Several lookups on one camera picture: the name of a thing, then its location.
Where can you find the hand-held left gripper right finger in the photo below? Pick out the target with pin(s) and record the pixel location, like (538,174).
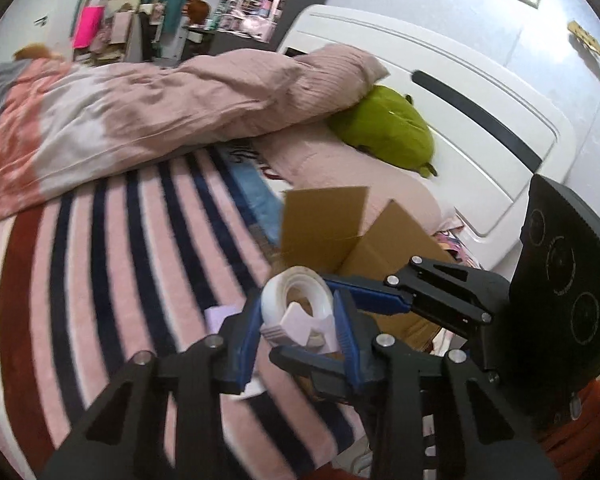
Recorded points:
(349,345)

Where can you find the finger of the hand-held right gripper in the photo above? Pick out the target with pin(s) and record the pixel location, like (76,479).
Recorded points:
(380,299)
(310,367)

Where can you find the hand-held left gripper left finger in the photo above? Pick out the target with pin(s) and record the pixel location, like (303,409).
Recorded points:
(245,345)

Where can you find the white tape dispenser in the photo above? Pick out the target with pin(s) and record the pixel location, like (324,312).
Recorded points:
(280,295)

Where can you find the brown cardboard box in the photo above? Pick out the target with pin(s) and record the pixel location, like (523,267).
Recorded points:
(325,220)

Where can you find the purple carton box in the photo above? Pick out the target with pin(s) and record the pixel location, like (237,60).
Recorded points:
(220,317)

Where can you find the pink pillow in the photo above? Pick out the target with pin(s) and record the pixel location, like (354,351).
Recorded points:
(340,165)

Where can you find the green plush toy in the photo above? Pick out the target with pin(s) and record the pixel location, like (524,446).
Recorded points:
(385,120)

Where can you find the white bed headboard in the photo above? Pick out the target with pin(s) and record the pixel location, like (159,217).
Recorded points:
(455,110)

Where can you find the yellow wooden object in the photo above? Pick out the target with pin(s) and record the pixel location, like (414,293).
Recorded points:
(586,37)

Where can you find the pink grey patchwork duvet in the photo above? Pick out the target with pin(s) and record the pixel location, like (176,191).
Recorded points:
(155,105)

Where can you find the grey bookshelf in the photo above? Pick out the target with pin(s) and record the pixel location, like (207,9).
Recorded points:
(260,5)

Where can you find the black chair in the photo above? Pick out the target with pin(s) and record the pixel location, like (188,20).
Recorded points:
(147,35)

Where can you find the round brown plush toy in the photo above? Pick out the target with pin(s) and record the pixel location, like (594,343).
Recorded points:
(199,7)

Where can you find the bright pink bag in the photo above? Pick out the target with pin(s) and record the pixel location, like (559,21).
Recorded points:
(87,27)

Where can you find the brown teddy bear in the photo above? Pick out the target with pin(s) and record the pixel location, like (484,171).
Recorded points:
(32,51)

